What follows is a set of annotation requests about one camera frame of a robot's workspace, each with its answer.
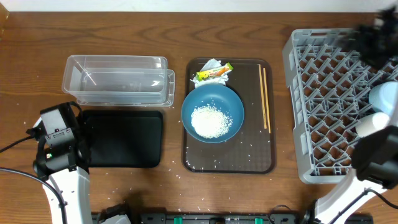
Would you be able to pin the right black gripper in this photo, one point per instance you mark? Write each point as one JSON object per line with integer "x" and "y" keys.
{"x": 357, "y": 45}

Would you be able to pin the light blue small bowl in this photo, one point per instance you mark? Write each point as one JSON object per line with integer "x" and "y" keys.
{"x": 382, "y": 97}

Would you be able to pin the white cup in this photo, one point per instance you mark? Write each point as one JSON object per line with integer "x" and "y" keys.
{"x": 371, "y": 124}

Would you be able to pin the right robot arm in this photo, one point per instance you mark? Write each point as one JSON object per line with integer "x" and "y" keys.
{"x": 374, "y": 161}

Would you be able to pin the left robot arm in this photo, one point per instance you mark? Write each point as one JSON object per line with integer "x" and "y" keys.
{"x": 62, "y": 161}

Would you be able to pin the grey dishwasher rack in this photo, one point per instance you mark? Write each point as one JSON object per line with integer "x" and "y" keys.
{"x": 329, "y": 88}

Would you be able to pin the right wooden chopstick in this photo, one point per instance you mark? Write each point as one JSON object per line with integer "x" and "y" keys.
{"x": 267, "y": 101}

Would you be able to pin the wooden chopstick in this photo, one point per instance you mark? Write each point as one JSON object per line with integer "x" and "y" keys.
{"x": 267, "y": 101}
{"x": 262, "y": 97}

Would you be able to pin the left wooden chopstick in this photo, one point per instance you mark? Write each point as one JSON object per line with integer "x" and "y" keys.
{"x": 262, "y": 97}

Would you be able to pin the brown serving tray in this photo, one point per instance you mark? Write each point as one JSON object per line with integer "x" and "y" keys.
{"x": 252, "y": 150}

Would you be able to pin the yellow green snack wrapper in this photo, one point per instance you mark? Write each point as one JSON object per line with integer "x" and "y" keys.
{"x": 214, "y": 72}

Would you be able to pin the dark blue bowl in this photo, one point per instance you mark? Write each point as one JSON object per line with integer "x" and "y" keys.
{"x": 220, "y": 96}

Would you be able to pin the white rice pile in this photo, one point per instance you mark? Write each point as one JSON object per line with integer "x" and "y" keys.
{"x": 209, "y": 122}

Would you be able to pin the black tray bin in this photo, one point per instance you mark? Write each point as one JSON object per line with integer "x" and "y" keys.
{"x": 128, "y": 139}

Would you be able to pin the clear plastic bin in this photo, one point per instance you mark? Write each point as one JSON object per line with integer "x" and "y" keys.
{"x": 119, "y": 80}

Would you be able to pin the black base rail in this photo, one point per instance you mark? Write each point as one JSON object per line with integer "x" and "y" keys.
{"x": 122, "y": 213}

